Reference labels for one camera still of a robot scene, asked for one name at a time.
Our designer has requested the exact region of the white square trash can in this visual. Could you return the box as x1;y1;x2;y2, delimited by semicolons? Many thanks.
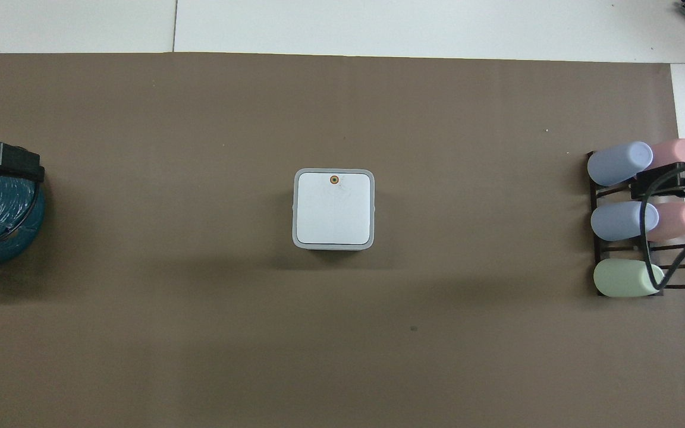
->
292;168;375;251

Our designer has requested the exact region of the black cup rack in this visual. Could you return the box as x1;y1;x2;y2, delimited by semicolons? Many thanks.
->
586;151;685;298

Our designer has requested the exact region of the blue cup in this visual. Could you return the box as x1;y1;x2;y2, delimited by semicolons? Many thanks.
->
590;200;660;242
587;141;654;187

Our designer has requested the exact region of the green cup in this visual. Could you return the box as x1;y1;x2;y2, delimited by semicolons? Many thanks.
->
593;258;665;298

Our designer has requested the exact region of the pink cup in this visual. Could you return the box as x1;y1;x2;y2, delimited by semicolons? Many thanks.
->
647;202;685;242
646;138;685;171

